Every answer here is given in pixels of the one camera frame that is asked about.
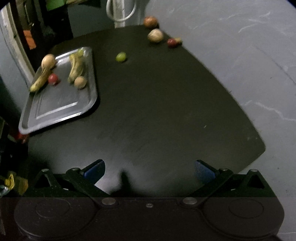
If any silver metal tray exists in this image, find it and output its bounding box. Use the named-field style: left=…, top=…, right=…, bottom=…
left=18, top=47, right=98, bottom=134

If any white hose loop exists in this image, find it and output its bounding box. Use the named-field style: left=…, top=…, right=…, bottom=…
left=105, top=0, right=138, bottom=23

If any red cherry tomato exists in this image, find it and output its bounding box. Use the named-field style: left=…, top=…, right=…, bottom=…
left=166, top=38, right=178, bottom=48
left=48, top=73, right=59, bottom=85

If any red capped jar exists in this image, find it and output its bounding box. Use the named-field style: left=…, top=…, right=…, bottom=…
left=16, top=132, right=29, bottom=144

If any dark spotted banana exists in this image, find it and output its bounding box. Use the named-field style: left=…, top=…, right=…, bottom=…
left=29, top=67, right=51, bottom=93

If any black table mat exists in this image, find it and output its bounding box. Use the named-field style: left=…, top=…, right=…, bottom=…
left=29, top=26, right=265, bottom=197

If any red pomegranate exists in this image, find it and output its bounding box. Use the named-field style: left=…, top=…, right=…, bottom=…
left=144, top=16, right=158, bottom=29

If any yellow spotted banana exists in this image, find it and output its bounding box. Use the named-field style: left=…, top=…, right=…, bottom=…
left=68, top=53, right=84, bottom=84

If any small tan fruit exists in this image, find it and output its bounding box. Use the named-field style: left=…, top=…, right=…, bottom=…
left=74, top=76, right=87, bottom=89
left=175, top=38, right=183, bottom=45

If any green box on shelf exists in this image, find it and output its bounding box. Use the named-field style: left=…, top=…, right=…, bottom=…
left=46, top=0, right=66, bottom=11

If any green grape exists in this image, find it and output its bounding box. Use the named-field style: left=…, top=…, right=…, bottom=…
left=76, top=49, right=84, bottom=58
left=115, top=52, right=127, bottom=63

